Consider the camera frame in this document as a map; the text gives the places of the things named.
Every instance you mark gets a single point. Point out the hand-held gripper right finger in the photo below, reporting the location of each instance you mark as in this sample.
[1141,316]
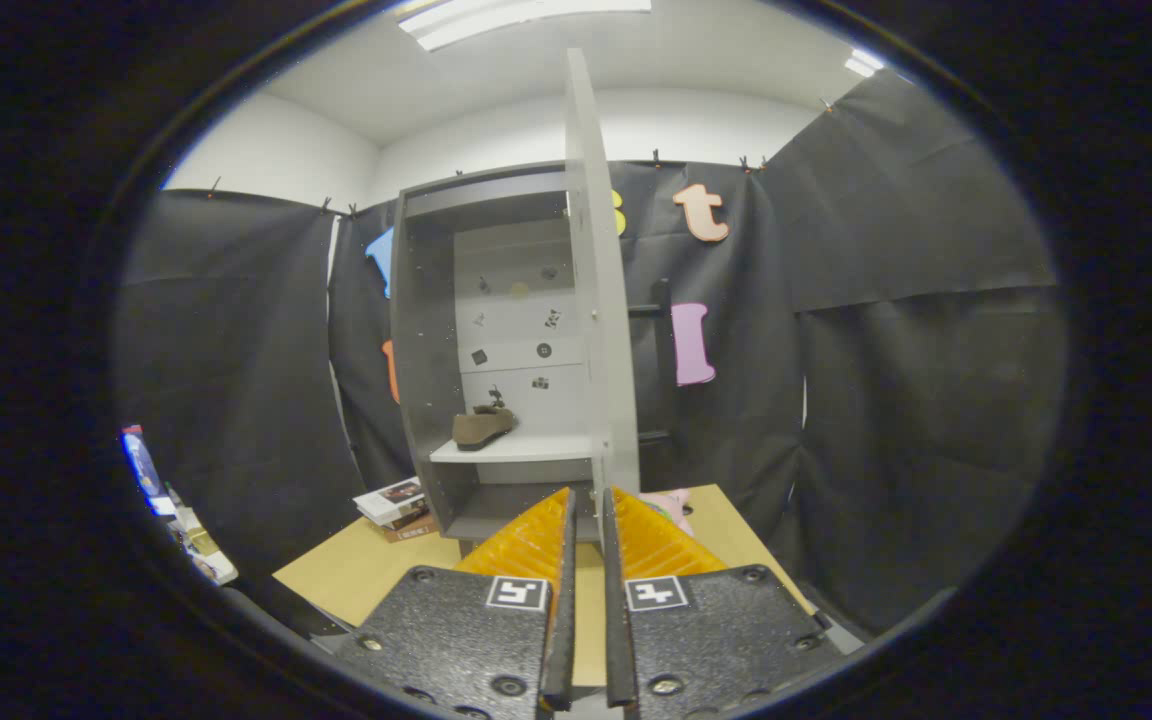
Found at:
[616,630]

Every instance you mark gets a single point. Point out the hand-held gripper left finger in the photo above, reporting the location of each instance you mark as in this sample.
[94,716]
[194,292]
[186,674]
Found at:
[563,620]

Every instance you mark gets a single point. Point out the brown suede shoe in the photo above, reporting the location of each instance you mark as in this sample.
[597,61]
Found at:
[481,428]

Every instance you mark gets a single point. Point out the grey shoe cabinet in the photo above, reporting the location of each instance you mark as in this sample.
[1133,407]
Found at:
[426,350]

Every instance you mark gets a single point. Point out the pink green plush toy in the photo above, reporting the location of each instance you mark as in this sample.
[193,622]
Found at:
[671,505]

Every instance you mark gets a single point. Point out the brown book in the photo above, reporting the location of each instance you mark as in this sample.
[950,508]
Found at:
[411,528]

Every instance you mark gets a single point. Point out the black backdrop cloth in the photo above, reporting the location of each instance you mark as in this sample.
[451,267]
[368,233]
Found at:
[886,400]

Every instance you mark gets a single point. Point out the blue white object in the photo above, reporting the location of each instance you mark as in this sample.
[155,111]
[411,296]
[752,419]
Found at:
[143,465]

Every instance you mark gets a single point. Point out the long ceiling light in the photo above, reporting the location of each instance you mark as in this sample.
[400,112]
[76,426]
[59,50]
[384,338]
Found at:
[516,18]

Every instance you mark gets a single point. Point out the small ceiling light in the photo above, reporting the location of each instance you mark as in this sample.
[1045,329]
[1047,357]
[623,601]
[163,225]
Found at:
[863,63]

